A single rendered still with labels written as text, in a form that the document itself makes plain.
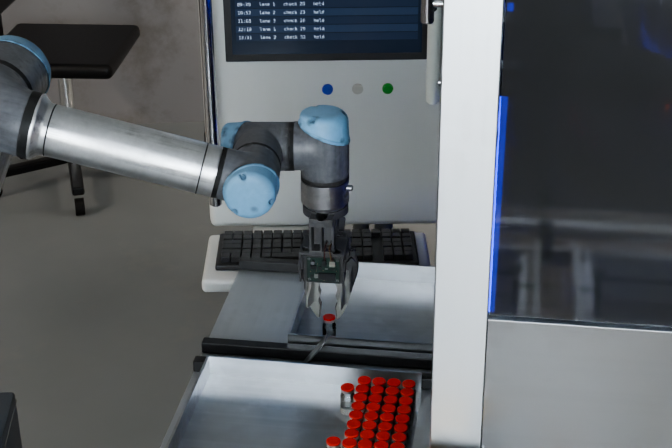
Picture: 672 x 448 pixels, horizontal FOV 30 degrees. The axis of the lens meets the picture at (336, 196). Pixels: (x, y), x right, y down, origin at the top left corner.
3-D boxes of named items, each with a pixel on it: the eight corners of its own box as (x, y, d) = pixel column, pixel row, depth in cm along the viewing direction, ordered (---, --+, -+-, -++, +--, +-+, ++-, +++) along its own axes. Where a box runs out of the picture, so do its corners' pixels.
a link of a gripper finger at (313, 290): (296, 328, 202) (301, 278, 198) (302, 309, 207) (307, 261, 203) (315, 331, 202) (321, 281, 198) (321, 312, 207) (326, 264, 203)
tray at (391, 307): (501, 287, 224) (502, 270, 222) (497, 367, 201) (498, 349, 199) (313, 275, 229) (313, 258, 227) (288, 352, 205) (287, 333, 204)
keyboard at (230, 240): (414, 235, 259) (414, 225, 258) (419, 268, 246) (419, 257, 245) (220, 238, 258) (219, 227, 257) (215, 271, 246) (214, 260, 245)
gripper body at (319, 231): (297, 285, 197) (295, 216, 191) (306, 259, 204) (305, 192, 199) (345, 288, 196) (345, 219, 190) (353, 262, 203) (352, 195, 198)
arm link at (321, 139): (294, 102, 192) (350, 101, 192) (296, 167, 197) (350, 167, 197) (292, 121, 185) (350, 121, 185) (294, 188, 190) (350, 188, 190)
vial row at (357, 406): (372, 401, 192) (372, 375, 190) (356, 474, 176) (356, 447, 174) (358, 399, 193) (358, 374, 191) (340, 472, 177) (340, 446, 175)
